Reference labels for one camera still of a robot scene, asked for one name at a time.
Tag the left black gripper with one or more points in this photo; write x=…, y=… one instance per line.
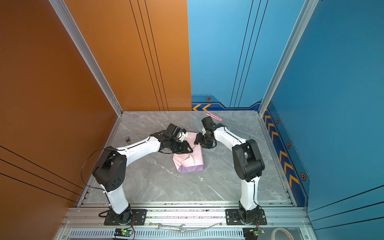
x=185, y=149

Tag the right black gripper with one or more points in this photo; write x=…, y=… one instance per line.
x=198, y=140

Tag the pink wrapping paper sheet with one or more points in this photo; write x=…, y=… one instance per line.
x=192, y=162

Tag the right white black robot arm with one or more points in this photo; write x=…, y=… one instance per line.
x=248, y=165

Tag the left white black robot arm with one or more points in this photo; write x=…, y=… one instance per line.
x=110, y=170

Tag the pink scissors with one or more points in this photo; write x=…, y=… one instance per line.
x=213, y=116

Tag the left green circuit board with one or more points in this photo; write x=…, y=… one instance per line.
x=124, y=234

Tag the green circuit board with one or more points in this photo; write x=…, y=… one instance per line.
x=250, y=234
x=124, y=234

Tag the right green circuit board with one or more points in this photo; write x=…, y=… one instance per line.
x=250, y=234

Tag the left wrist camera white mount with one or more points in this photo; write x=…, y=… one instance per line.
x=175, y=132

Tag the silver wrench on rail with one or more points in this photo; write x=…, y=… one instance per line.
x=159, y=226

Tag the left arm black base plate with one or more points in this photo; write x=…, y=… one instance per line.
x=130, y=217

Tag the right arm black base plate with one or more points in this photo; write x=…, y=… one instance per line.
x=256, y=216

